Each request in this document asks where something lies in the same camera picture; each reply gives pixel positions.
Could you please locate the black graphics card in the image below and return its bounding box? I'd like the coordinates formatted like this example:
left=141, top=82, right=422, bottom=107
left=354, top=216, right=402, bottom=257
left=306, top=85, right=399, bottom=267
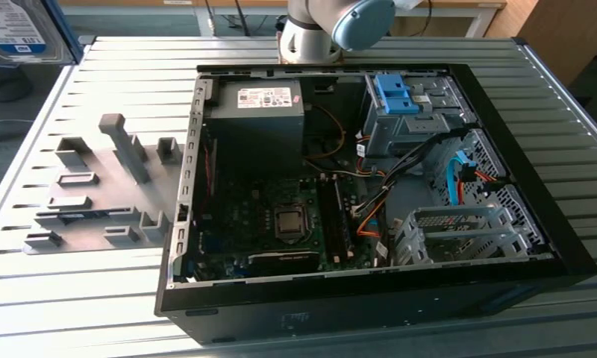
left=245, top=248, right=323, bottom=277

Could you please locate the brown wooden cabinet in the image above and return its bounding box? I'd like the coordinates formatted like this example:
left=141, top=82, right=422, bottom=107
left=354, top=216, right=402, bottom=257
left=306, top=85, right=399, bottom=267
left=487, top=0, right=597, bottom=87

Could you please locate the black RAM stick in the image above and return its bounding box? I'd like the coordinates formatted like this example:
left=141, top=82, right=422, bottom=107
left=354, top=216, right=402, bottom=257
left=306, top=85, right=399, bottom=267
left=331, top=173, right=356, bottom=259

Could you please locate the grey parts rack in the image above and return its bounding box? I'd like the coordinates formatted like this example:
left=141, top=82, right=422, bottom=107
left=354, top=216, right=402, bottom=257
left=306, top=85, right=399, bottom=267
left=21, top=113, right=185, bottom=257

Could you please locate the black open PC case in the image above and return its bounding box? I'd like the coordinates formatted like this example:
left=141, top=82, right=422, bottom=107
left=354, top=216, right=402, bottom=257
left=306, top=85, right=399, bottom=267
left=153, top=63, right=597, bottom=346

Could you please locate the red orange power wire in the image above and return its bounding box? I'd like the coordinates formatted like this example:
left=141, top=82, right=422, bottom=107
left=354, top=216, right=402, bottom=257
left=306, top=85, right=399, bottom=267
left=460, top=166, right=514, bottom=193

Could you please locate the blue plastic drive latch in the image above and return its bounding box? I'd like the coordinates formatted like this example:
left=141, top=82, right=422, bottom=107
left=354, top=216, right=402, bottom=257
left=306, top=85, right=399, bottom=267
left=372, top=74, right=423, bottom=116

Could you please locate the thin orange wire loop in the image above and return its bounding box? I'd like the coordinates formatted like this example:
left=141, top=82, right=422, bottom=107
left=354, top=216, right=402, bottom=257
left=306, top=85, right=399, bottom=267
left=303, top=104, right=348, bottom=161

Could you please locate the green motherboard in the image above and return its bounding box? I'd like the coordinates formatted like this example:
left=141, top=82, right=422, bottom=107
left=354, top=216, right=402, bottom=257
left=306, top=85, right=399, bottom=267
left=193, top=173, right=379, bottom=280

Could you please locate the dark RAM stick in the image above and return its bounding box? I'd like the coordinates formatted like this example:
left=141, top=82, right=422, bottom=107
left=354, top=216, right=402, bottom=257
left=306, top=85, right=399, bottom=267
left=57, top=210, right=108, bottom=224

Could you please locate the grey metal drive cage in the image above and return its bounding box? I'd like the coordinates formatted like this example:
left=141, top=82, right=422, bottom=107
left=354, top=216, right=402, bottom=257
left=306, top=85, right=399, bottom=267
left=360, top=72, right=479, bottom=160

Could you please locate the orange wire bundle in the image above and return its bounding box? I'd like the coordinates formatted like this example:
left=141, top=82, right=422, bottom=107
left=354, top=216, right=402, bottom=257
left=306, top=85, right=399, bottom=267
left=356, top=212, right=379, bottom=238

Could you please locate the black wire mesh wastebasket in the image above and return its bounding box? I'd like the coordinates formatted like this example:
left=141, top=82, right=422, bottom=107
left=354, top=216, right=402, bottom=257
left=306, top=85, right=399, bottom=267
left=0, top=63, right=33, bottom=102

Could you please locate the blue data wire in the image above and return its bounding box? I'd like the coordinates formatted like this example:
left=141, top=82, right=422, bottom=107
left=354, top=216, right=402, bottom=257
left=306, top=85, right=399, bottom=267
left=447, top=151, right=474, bottom=206

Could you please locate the grey power supply unit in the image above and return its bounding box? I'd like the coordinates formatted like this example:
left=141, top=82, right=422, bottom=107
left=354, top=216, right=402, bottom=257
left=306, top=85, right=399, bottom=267
left=211, top=79, right=308, bottom=172

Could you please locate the silver CPU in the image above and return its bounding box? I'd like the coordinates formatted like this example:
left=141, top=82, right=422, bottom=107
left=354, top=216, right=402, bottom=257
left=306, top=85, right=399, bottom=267
left=277, top=212, right=304, bottom=234

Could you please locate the CPU socket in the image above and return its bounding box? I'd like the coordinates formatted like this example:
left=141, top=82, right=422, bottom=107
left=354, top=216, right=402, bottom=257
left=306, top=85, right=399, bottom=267
left=272, top=201, right=310, bottom=242

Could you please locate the multicolour wire bundle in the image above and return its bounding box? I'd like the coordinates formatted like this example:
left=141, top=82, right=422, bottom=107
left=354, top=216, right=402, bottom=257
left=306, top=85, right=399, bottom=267
left=323, top=168, right=387, bottom=179

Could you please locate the black cable bundle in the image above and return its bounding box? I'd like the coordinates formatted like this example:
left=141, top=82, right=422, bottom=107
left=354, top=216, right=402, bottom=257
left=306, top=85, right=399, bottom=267
left=351, top=128, right=482, bottom=219

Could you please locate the silver metal disk bay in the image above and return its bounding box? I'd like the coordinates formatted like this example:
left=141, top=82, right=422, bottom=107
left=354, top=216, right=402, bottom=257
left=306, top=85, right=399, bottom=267
left=392, top=204, right=534, bottom=266

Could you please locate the hard disk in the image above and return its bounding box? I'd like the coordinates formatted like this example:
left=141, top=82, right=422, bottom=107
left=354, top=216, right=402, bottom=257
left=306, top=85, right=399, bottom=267
left=0, top=0, right=76, bottom=69

